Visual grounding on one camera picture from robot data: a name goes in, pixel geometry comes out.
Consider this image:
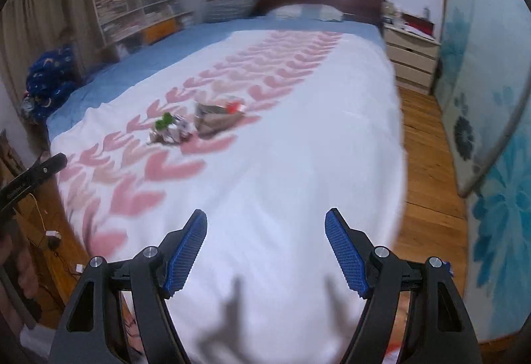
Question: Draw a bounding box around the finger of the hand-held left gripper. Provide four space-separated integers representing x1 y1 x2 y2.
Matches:
0 153 68 224

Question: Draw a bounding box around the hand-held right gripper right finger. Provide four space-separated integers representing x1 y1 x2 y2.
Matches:
324 207 484 364

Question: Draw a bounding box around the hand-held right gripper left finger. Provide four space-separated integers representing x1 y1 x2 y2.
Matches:
50 208 208 364

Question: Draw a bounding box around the grey paper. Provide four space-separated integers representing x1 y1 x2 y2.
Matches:
148 117 194 146

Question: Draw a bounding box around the brown paper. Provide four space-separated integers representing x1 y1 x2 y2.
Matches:
194 101 246 138

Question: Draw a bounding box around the blue moon print cloth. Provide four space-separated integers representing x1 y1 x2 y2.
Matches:
23 44 82 124

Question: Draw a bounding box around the leaf print blanket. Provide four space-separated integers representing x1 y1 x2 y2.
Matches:
50 30 408 364

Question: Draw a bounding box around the beige striped curtain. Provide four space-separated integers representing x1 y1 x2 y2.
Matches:
0 0 100 93

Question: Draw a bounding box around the blue bed sheet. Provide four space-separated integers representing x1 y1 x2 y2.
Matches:
45 18 384 133

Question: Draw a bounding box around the floral glass sliding door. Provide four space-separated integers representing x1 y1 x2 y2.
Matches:
431 0 531 344

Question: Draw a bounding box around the light wooden nightstand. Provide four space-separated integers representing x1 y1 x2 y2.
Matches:
382 22 441 96

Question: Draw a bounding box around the red box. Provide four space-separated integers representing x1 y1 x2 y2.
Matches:
400 13 435 36

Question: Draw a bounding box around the striped pillow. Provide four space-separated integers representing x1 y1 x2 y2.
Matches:
269 4 345 23

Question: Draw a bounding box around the grey checked pillow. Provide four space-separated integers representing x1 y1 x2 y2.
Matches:
201 0 265 23

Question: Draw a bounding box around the black floor cable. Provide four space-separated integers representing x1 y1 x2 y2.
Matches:
39 240 81 277

